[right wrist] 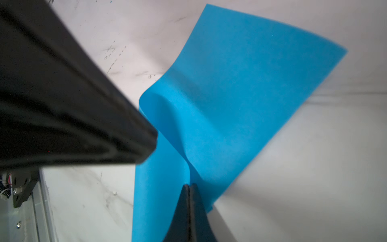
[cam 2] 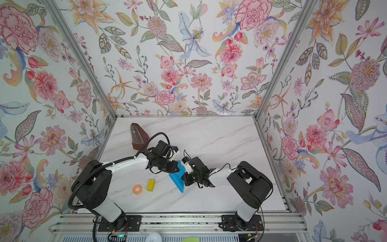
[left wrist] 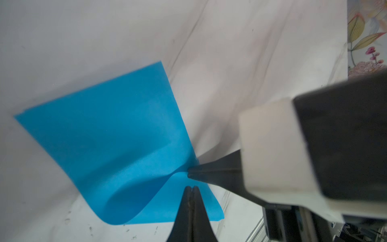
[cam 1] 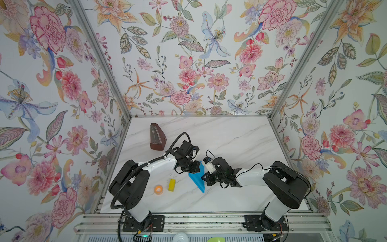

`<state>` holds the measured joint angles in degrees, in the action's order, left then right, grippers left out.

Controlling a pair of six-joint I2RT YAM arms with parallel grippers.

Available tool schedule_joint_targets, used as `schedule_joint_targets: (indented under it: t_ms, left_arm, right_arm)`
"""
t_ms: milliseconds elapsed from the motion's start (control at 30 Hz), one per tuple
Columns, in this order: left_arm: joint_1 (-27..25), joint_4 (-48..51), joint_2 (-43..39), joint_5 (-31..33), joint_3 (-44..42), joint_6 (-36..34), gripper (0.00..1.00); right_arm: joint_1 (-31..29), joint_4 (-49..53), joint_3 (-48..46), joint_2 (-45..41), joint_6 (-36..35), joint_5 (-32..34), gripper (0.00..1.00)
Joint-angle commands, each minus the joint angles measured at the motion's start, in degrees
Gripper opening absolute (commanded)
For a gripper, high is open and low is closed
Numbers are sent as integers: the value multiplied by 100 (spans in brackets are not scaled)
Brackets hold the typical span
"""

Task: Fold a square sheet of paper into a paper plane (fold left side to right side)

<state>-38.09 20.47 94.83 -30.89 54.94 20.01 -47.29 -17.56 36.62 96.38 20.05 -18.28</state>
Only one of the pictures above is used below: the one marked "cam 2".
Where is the brown wooden metronome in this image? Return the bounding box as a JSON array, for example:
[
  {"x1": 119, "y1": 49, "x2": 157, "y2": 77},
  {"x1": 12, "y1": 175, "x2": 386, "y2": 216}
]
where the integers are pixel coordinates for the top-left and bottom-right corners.
[{"x1": 130, "y1": 123, "x2": 150, "y2": 151}]

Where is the aluminium frame corner post right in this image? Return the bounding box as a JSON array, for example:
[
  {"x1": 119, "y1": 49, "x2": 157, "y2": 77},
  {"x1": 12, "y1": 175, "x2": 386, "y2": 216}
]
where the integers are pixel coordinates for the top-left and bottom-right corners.
[{"x1": 254, "y1": 1, "x2": 316, "y2": 121}]

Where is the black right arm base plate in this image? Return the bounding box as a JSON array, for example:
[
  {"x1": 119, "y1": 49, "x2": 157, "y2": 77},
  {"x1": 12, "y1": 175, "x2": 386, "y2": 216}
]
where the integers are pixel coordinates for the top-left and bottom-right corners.
[{"x1": 219, "y1": 214, "x2": 264, "y2": 232}]

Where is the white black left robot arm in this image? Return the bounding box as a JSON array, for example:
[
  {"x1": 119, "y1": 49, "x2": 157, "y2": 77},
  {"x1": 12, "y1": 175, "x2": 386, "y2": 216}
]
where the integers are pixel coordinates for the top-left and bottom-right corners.
[{"x1": 68, "y1": 141, "x2": 179, "y2": 223}]

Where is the orange tape roll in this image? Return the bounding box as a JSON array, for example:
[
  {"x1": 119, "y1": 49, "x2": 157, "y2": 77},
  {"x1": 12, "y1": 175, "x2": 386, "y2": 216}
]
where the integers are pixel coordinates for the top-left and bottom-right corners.
[{"x1": 133, "y1": 185, "x2": 143, "y2": 196}]

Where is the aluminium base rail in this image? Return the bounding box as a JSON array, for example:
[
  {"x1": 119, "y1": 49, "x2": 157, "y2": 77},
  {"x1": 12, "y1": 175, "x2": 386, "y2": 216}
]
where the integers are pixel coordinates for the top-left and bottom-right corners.
[{"x1": 48, "y1": 212, "x2": 307, "y2": 235}]

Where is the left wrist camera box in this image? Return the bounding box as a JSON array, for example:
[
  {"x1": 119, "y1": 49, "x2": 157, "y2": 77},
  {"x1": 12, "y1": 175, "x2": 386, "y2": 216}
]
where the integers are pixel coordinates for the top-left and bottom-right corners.
[{"x1": 170, "y1": 146, "x2": 179, "y2": 156}]

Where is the yellow cylinder block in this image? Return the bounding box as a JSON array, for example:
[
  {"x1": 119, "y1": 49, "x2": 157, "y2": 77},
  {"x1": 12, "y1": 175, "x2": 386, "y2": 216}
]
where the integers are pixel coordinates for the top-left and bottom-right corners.
[{"x1": 146, "y1": 179, "x2": 156, "y2": 192}]

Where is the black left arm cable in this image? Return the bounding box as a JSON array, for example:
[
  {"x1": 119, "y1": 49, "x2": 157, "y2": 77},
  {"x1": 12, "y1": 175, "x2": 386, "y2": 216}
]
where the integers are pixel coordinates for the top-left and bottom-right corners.
[{"x1": 134, "y1": 132, "x2": 171, "y2": 158}]

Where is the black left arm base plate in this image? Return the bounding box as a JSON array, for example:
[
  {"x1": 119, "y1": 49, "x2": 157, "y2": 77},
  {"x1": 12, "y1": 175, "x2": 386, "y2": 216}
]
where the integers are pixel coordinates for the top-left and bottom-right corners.
[{"x1": 98, "y1": 215, "x2": 142, "y2": 233}]

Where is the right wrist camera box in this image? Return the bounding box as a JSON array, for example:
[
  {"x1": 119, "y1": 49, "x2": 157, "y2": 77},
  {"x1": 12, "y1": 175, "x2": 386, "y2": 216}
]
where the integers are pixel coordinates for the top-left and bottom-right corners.
[{"x1": 180, "y1": 161, "x2": 193, "y2": 174}]

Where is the aluminium frame corner post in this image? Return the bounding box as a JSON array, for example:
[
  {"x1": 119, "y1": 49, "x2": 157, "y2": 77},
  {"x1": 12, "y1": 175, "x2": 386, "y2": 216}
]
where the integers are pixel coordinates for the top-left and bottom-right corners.
[
  {"x1": 42, "y1": 0, "x2": 118, "y2": 122},
  {"x1": 254, "y1": 1, "x2": 316, "y2": 121}
]

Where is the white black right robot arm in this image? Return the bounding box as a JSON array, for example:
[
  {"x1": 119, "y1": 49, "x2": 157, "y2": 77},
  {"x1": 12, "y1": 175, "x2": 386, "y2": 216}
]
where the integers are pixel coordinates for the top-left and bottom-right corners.
[{"x1": 181, "y1": 156, "x2": 274, "y2": 223}]

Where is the white round object below rail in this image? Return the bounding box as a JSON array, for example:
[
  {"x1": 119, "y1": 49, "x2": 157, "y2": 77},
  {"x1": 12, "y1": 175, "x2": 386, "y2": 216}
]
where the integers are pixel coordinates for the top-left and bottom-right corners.
[{"x1": 145, "y1": 233, "x2": 163, "y2": 242}]

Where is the blue square paper sheet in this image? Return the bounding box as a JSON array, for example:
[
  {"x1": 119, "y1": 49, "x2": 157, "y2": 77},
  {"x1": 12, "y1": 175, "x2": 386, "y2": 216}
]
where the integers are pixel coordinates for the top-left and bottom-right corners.
[{"x1": 169, "y1": 161, "x2": 185, "y2": 193}]

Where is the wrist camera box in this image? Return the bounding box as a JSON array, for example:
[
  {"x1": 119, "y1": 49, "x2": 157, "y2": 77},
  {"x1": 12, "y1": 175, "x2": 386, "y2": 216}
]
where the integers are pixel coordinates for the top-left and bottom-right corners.
[
  {"x1": 170, "y1": 146, "x2": 179, "y2": 156},
  {"x1": 180, "y1": 161, "x2": 193, "y2": 174}
]

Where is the green object below rail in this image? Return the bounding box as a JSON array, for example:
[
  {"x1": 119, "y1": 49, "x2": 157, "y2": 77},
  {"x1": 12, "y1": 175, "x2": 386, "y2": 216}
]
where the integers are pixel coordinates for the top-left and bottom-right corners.
[{"x1": 181, "y1": 237, "x2": 200, "y2": 242}]

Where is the aluminium frame corner post left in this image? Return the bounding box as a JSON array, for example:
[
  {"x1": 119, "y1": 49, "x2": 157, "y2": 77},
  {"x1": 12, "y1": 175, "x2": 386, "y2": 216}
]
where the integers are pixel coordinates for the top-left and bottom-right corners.
[{"x1": 42, "y1": 0, "x2": 118, "y2": 122}]

